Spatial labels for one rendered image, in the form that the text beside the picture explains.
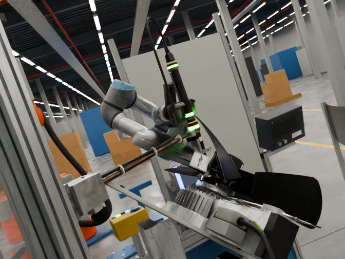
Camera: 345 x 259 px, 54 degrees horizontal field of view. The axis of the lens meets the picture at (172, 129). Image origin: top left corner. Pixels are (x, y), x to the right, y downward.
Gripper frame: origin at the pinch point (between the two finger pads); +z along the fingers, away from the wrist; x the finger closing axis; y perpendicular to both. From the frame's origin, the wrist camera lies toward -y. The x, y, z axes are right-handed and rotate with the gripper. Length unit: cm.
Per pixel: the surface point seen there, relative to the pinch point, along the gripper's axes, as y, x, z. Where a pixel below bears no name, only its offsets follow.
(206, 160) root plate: 22.9, 2.8, 3.9
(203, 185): 29.3, 9.6, 9.5
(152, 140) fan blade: 9.1, 18.0, -2.0
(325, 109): 58, -217, -143
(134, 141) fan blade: 6.7, 25.3, 0.9
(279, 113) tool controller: 24, -68, -34
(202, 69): -23, -117, -182
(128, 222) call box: 43, 31, -34
